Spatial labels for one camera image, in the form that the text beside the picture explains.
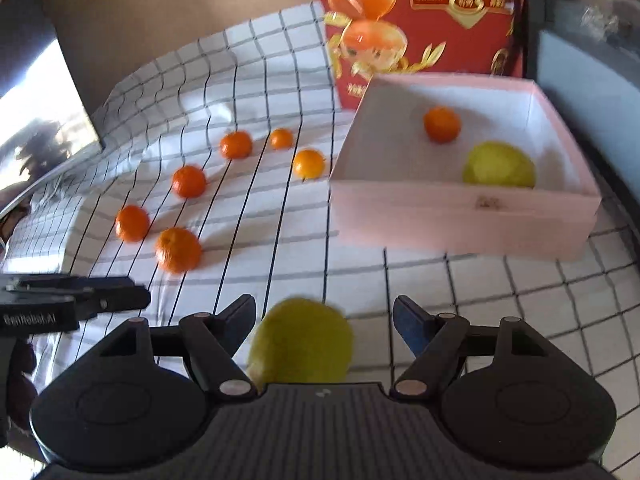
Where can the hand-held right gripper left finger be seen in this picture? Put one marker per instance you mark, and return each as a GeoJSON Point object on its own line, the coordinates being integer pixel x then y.
{"type": "Point", "coordinates": [241, 321]}

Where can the brown headboard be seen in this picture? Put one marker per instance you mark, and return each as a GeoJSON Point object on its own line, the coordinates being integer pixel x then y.
{"type": "Point", "coordinates": [150, 15]}

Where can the mandarin orange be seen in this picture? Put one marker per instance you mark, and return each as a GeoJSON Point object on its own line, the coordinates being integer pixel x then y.
{"type": "Point", "coordinates": [442, 124]}
{"type": "Point", "coordinates": [308, 163]}
{"type": "Point", "coordinates": [236, 144]}
{"type": "Point", "coordinates": [281, 138]}
{"type": "Point", "coordinates": [178, 250]}
{"type": "Point", "coordinates": [132, 223]}
{"type": "Point", "coordinates": [189, 181]}

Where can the person's left hand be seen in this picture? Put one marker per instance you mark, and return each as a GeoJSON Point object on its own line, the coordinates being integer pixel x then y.
{"type": "Point", "coordinates": [22, 385]}

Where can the grey panel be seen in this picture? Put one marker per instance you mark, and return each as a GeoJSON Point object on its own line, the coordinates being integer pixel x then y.
{"type": "Point", "coordinates": [575, 75]}

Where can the dark curtain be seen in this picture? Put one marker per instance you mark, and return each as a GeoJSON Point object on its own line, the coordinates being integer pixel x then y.
{"type": "Point", "coordinates": [22, 20]}

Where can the white checked bed sheet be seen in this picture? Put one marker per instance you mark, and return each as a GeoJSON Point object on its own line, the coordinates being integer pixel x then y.
{"type": "Point", "coordinates": [280, 220]}

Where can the bright window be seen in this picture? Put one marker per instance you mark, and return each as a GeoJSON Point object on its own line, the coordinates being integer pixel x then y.
{"type": "Point", "coordinates": [45, 125]}

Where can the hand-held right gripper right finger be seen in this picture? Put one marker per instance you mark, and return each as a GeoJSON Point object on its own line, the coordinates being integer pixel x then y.
{"type": "Point", "coordinates": [407, 325]}

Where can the red printed carton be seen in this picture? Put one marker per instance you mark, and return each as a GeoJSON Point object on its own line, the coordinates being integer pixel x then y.
{"type": "Point", "coordinates": [425, 35]}

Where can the yellow-green round fruit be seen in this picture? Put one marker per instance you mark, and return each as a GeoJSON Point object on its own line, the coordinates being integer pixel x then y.
{"type": "Point", "coordinates": [499, 166]}
{"type": "Point", "coordinates": [300, 342]}

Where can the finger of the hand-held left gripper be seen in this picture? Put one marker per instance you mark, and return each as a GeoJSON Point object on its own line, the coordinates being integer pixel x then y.
{"type": "Point", "coordinates": [115, 296]}

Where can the pink cardboard box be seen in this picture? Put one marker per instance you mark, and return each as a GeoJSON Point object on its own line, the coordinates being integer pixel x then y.
{"type": "Point", "coordinates": [450, 210]}

